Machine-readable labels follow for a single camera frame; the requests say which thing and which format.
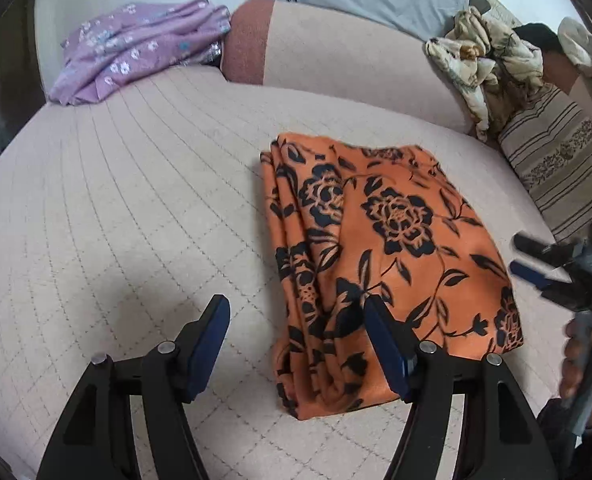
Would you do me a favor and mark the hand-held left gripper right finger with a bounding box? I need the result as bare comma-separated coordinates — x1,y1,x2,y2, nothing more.
363,296,559,480

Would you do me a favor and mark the beige floral crumpled cloth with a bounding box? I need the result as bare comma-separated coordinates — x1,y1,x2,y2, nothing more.
423,6,546,143

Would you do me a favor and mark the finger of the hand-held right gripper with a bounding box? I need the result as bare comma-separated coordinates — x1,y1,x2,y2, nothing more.
509,259,577,307
512,231,577,267

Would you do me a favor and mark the person's right forearm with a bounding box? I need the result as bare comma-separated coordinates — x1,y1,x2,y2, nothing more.
536,396,592,480

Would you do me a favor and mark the person's right hand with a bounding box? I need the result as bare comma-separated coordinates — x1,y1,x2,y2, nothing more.
560,320,592,429

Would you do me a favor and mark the pink quilted sofa seat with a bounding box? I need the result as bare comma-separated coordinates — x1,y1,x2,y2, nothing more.
0,65,576,480

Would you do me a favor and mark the orange black floral cloth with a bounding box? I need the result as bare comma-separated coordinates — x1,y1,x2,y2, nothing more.
260,132,525,418

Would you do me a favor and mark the white floral cloth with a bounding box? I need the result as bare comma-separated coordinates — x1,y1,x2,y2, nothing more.
558,16,592,79

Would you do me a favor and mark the striped beige cushion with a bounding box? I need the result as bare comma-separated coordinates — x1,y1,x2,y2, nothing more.
498,85,592,244

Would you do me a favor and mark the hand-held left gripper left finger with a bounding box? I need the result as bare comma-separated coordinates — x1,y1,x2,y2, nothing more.
36,294,231,480

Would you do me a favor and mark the purple floral cloth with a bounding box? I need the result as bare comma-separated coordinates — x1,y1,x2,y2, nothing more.
47,0,233,107

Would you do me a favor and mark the pink bolster with terracotta end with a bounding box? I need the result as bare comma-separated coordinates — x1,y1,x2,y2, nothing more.
221,0,482,137

